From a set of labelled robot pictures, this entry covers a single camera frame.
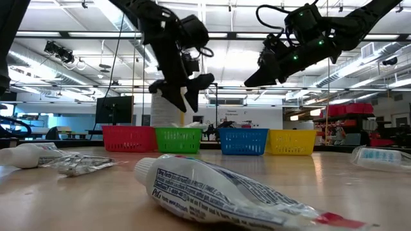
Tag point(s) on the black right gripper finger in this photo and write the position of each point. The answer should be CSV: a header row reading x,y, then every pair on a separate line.
x,y
260,78

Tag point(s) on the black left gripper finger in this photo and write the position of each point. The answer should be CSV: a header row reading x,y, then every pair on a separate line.
x,y
196,90
171,96

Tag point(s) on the white toothpaste tube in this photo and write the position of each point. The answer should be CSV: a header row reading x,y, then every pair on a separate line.
x,y
208,195
22,157

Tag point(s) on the metal nail clipper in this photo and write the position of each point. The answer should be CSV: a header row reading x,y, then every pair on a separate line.
x,y
80,164

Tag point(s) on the blue toothbrush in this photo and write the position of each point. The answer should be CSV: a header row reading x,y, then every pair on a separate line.
x,y
382,157

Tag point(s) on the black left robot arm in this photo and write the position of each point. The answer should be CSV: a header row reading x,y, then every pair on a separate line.
x,y
13,38

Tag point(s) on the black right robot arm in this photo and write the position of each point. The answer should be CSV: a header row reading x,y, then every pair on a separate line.
x,y
359,22

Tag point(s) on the white wipes canister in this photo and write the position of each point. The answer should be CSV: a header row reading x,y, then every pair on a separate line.
x,y
160,112

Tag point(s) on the black stand pole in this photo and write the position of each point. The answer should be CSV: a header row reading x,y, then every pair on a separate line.
x,y
216,106

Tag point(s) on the green plastic basket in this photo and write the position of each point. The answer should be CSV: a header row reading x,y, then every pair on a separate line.
x,y
178,140

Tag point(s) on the black background equipment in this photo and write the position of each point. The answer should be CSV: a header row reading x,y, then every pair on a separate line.
x,y
221,128

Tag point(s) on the black monitor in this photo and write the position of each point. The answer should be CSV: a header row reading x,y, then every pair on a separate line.
x,y
114,109

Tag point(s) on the red plastic basket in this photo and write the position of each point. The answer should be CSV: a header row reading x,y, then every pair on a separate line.
x,y
128,138

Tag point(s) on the blue plastic basket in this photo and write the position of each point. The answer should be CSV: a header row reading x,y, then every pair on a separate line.
x,y
243,141

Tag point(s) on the yellow plastic basket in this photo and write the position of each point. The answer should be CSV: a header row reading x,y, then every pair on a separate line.
x,y
290,142

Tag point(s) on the shelf with red bins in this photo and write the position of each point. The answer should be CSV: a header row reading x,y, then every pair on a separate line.
x,y
350,109

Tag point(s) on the dark office chair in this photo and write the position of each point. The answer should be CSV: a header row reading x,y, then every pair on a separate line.
x,y
53,133

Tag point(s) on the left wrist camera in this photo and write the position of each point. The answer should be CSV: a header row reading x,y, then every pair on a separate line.
x,y
191,64

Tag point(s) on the black overhead frame bar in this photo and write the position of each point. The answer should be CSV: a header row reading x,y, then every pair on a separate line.
x,y
232,35

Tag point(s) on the black ceiling camera cluster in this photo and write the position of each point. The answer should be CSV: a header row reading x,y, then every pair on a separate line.
x,y
59,53

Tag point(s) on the black table frame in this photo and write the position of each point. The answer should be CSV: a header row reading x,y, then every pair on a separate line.
x,y
57,143

